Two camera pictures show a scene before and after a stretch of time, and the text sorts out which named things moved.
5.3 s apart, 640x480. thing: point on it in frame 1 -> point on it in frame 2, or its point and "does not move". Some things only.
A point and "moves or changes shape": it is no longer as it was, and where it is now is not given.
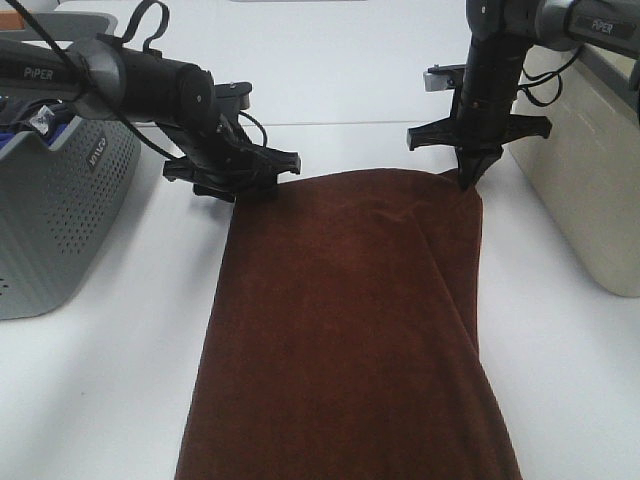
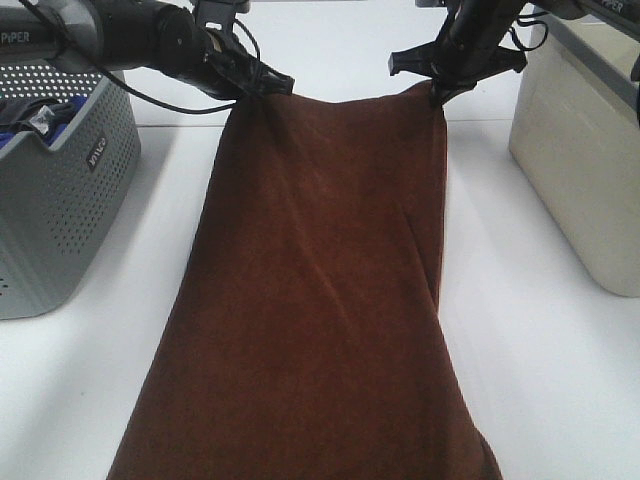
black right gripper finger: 467,166 -> 439,94
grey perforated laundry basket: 59,205 does not move
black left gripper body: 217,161 -> 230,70
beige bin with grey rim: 587,170 does not move
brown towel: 344,341 moves or changes shape
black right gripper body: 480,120 -> 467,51
